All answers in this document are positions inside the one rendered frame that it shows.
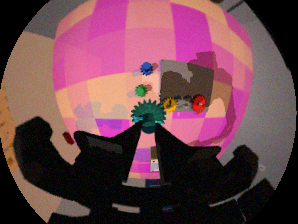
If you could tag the yellow gear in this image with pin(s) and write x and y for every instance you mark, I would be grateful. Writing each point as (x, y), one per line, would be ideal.
(168, 101)

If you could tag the blue gear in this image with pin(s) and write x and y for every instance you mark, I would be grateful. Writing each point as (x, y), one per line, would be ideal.
(146, 68)

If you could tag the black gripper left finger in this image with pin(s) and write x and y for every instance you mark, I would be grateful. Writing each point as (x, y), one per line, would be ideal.
(120, 148)

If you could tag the green gear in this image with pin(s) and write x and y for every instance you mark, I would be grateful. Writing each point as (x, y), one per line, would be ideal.
(140, 90)

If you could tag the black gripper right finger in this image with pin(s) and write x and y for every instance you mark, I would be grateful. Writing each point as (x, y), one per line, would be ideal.
(174, 156)

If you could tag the teal gear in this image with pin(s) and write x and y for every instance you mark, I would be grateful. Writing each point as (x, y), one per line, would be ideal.
(150, 114)

